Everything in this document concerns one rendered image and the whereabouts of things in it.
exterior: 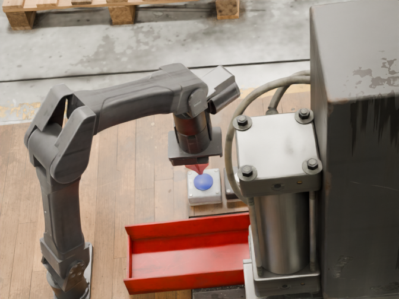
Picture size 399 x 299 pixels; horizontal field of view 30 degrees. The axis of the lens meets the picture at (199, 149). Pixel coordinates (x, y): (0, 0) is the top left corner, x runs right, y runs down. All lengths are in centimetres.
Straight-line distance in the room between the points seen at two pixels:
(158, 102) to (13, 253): 51
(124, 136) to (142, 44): 151
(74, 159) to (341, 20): 54
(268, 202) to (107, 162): 81
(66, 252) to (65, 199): 13
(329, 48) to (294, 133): 14
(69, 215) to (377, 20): 69
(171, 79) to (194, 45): 185
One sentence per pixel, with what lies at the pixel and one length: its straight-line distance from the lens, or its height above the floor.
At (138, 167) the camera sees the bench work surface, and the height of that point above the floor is 90.
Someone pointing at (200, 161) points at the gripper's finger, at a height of 105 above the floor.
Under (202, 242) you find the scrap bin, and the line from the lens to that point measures 147.
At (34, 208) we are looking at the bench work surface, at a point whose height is 90.
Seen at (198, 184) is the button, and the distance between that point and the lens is 150.
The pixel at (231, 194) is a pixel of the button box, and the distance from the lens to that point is 149.
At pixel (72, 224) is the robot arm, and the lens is 128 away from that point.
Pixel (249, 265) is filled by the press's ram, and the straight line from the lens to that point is 112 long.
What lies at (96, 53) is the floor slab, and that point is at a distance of 315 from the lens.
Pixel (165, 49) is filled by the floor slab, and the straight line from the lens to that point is 309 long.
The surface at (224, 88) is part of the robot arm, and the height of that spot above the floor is 118.
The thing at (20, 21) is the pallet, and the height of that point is 5.
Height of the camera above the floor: 217
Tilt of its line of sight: 53 degrees down
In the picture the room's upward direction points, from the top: 12 degrees counter-clockwise
